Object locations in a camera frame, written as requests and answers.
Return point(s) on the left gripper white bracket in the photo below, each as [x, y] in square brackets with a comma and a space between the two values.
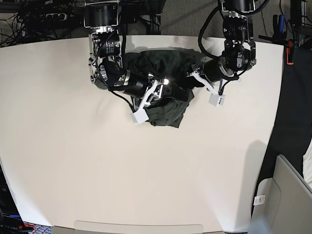
[207, 76]

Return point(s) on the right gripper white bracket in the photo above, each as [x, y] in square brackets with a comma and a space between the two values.
[156, 90]

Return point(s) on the green long sleeve shirt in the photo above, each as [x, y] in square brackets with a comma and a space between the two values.
[172, 64]

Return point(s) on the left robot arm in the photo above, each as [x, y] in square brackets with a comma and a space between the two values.
[238, 55]

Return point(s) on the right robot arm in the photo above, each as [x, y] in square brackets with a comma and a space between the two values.
[107, 71]

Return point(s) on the red clamp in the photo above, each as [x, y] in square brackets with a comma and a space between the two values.
[289, 52]

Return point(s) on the dark grey mat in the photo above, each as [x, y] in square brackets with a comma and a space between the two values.
[292, 130]

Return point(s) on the white power strip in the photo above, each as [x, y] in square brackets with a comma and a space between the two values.
[54, 17]

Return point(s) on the white plastic bin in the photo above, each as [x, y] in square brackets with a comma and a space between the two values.
[283, 204]

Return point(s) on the black box red logo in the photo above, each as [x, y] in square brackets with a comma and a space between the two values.
[8, 224]

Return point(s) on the blue handled tool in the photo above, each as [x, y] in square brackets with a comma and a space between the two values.
[281, 23]

